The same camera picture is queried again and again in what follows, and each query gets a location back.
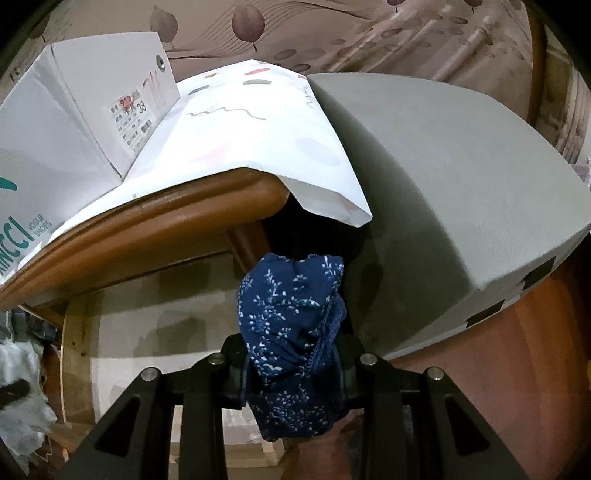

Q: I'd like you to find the wooden drawer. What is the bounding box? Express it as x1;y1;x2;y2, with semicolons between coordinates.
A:
45;250;288;469

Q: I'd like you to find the dark blue underwear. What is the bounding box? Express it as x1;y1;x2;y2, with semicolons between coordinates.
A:
238;253;346;442

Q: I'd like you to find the white dotted fabric pile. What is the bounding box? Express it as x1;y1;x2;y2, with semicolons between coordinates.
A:
1;339;57;474

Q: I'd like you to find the grey mattress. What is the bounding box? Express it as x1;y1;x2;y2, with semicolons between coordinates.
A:
310;73;590;359

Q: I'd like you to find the white XINCCI shoe box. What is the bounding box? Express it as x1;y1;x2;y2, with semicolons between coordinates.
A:
1;32;179;280

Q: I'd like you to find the white patterned cover cloth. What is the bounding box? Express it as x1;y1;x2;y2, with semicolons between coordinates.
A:
16;60;373;271

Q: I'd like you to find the leaf patterned bed sheet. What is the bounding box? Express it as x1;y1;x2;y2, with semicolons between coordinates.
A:
27;0;591;167

